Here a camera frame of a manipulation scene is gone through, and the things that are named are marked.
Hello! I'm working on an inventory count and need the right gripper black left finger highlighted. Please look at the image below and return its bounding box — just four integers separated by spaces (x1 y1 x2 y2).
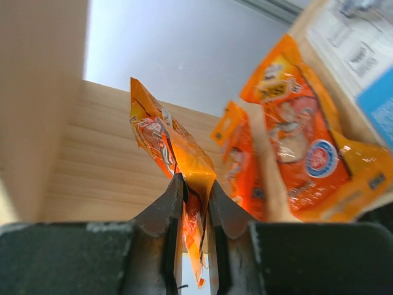
1 174 187 294

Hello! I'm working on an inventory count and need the wooden two-tier shelf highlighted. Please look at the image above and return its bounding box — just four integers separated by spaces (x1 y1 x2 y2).
1 1 288 222

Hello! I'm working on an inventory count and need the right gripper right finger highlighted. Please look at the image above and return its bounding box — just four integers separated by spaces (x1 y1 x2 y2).
208 183 392 294

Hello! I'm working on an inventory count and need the blue Gillette razor pack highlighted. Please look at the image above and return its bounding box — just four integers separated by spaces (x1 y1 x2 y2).
307 1 392 149

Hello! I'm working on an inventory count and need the orange BIC razor pack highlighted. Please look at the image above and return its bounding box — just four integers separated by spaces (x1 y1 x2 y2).
240 35 392 222
130 77 217 288
210 101 267 221

